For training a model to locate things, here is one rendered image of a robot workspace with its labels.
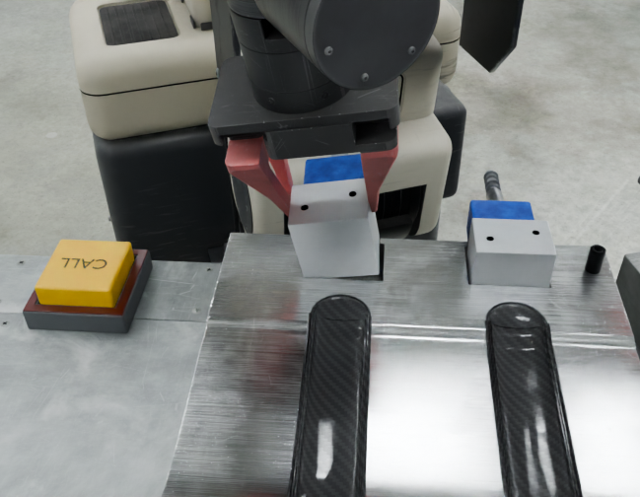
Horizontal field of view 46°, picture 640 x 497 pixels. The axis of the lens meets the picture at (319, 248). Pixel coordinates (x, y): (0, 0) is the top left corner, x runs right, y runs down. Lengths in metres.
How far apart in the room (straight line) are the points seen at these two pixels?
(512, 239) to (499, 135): 1.94
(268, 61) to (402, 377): 0.19
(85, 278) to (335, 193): 0.23
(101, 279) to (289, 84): 0.27
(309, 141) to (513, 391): 0.18
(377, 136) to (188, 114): 0.66
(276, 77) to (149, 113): 0.66
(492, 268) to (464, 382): 0.08
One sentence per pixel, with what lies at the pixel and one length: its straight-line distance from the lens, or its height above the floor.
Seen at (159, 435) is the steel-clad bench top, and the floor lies 0.80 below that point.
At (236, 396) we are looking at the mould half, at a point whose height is 0.88.
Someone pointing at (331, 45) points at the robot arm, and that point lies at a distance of 0.29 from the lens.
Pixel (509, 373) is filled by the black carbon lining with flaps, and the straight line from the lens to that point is 0.46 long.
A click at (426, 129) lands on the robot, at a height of 0.80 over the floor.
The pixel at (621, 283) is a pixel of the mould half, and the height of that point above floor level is 0.83.
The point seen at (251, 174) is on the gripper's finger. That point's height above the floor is 0.98.
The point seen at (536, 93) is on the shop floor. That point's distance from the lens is 2.70.
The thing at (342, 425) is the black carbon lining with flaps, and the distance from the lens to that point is 0.42.
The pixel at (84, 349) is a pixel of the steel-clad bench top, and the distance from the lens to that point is 0.60.
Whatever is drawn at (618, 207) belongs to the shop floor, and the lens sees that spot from 2.20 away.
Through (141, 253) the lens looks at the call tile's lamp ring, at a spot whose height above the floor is 0.82.
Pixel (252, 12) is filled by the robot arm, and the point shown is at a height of 1.08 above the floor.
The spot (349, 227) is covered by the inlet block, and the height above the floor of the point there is 0.94.
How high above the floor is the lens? 1.22
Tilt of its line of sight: 39 degrees down
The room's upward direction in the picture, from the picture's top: 1 degrees counter-clockwise
